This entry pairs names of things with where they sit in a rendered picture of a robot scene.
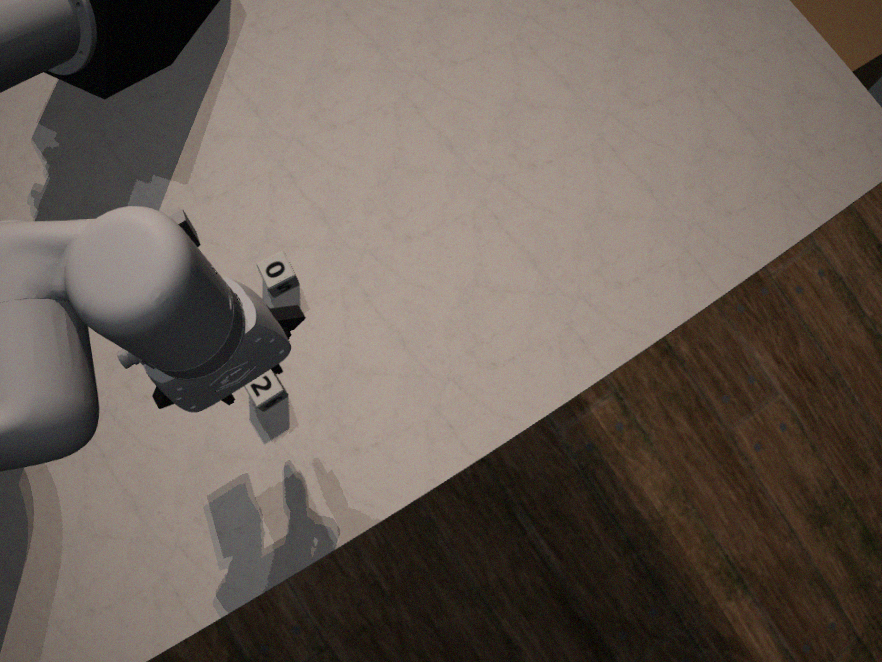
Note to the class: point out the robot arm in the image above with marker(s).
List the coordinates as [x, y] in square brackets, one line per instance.
[132, 275]

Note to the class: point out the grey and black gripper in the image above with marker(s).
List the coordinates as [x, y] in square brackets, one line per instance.
[263, 345]

